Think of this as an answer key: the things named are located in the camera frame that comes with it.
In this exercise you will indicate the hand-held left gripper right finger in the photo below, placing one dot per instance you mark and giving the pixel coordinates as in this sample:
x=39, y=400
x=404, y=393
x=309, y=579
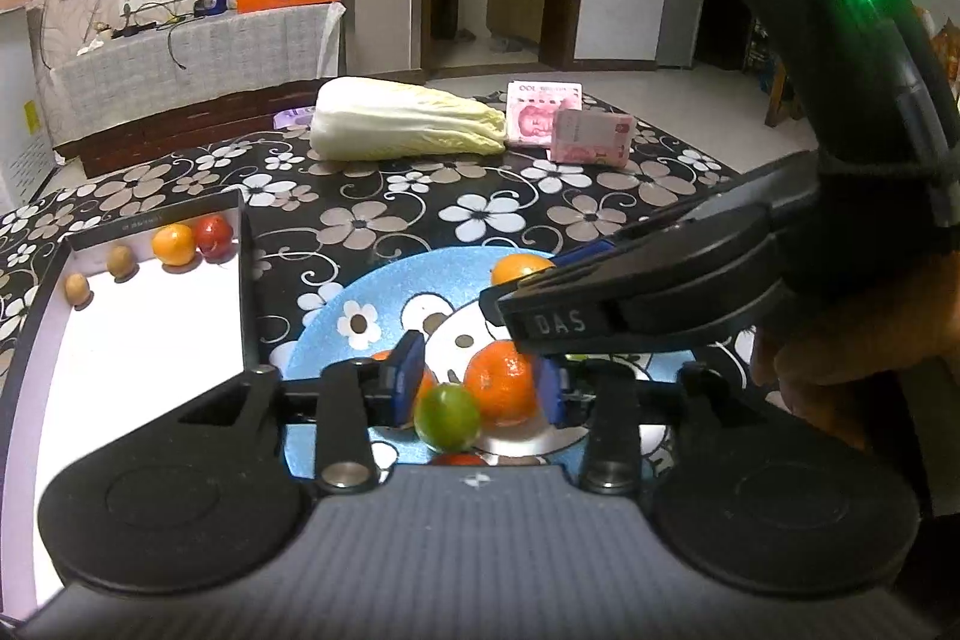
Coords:
x=551, y=392

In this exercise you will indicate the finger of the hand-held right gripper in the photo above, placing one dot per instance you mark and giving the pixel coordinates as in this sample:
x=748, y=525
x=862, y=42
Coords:
x=645, y=302
x=697, y=209

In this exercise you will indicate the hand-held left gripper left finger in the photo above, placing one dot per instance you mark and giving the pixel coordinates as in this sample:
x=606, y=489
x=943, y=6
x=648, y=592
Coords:
x=405, y=377

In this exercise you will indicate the orange tangerine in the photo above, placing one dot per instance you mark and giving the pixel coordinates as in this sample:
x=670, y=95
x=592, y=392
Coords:
x=501, y=385
x=174, y=244
x=429, y=386
x=517, y=269

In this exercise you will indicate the green lime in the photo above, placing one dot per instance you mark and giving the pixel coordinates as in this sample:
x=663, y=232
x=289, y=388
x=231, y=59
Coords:
x=448, y=416

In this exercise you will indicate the blue cartoon plate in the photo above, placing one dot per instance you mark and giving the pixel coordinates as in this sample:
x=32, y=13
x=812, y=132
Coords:
x=450, y=280

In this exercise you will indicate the black box with white inside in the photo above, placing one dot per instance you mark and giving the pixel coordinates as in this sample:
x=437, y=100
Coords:
x=150, y=340

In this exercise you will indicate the person's right hand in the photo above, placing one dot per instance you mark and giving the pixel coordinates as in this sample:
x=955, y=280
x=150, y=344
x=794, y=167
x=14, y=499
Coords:
x=840, y=355

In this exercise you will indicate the wooden chair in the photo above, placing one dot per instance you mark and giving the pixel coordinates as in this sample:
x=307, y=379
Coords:
x=780, y=93

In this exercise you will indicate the upright pink banknote bundle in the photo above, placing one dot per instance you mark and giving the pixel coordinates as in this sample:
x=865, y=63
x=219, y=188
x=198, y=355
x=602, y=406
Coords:
x=592, y=139

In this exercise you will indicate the black floral tablecloth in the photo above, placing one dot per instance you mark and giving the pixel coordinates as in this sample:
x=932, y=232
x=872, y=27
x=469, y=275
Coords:
x=420, y=197

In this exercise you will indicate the flat pink banknote stack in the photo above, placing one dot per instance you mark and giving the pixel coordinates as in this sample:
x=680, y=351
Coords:
x=536, y=119

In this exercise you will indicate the napa cabbage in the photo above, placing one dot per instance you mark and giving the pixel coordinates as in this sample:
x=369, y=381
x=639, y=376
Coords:
x=397, y=119

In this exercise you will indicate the brown kiwi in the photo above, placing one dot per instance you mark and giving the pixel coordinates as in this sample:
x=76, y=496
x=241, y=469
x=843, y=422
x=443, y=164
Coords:
x=121, y=261

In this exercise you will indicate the dark wooden low cabinet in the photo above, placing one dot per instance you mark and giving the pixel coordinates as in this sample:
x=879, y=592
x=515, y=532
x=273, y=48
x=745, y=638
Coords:
x=187, y=123

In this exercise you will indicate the small brown longan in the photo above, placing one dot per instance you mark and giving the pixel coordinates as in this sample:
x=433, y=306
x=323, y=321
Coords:
x=77, y=289

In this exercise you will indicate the white patterned cabinet cloth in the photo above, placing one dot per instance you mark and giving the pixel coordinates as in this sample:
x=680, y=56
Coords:
x=225, y=55

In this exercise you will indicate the white chest freezer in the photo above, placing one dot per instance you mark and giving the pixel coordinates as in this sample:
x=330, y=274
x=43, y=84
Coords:
x=22, y=108

